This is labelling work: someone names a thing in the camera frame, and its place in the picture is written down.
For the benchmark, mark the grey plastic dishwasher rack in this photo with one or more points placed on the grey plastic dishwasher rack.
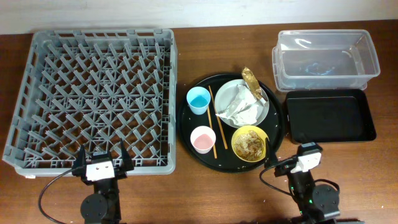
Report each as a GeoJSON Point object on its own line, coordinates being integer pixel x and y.
{"type": "Point", "coordinates": [104, 90]}

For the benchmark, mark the wooden chopstick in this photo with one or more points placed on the wooden chopstick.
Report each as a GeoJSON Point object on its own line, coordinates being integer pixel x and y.
{"type": "Point", "coordinates": [218, 119]}
{"type": "Point", "coordinates": [212, 134]}

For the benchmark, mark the clear plastic waste bin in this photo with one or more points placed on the clear plastic waste bin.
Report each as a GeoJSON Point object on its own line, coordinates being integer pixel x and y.
{"type": "Point", "coordinates": [324, 59]}

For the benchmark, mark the pink plastic cup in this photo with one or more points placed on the pink plastic cup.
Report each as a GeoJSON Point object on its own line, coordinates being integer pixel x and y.
{"type": "Point", "coordinates": [200, 139]}

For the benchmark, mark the grey round plate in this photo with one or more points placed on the grey round plate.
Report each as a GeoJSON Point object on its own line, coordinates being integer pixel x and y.
{"type": "Point", "coordinates": [226, 94]}

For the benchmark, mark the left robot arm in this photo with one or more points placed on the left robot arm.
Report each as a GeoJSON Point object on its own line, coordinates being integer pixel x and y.
{"type": "Point", "coordinates": [103, 206]}

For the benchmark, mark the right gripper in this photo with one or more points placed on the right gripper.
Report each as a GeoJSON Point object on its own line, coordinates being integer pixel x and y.
{"type": "Point", "coordinates": [269, 160]}

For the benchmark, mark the round black serving tray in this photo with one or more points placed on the round black serving tray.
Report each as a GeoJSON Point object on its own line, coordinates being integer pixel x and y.
{"type": "Point", "coordinates": [226, 160]}

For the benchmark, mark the white napkin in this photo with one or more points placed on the white napkin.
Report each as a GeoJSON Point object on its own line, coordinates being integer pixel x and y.
{"type": "Point", "coordinates": [242, 110]}

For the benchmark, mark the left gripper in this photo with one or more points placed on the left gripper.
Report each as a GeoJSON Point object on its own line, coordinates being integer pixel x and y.
{"type": "Point", "coordinates": [128, 164]}

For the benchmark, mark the blue plastic cup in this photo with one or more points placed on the blue plastic cup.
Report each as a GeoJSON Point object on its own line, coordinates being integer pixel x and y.
{"type": "Point", "coordinates": [198, 99]}

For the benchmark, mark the black rectangular tray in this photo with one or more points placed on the black rectangular tray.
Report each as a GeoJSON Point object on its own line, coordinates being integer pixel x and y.
{"type": "Point", "coordinates": [329, 116]}

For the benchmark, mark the food scraps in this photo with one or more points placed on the food scraps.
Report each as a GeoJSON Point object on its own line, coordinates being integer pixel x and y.
{"type": "Point", "coordinates": [249, 146]}

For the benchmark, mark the gold foil wrapper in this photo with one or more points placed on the gold foil wrapper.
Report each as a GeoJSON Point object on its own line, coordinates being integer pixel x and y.
{"type": "Point", "coordinates": [253, 84]}

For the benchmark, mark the yellow bowl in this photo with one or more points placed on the yellow bowl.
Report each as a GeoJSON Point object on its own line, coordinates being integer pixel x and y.
{"type": "Point", "coordinates": [260, 133]}

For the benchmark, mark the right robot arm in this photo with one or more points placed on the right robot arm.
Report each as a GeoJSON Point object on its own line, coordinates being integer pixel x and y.
{"type": "Point", "coordinates": [317, 200]}

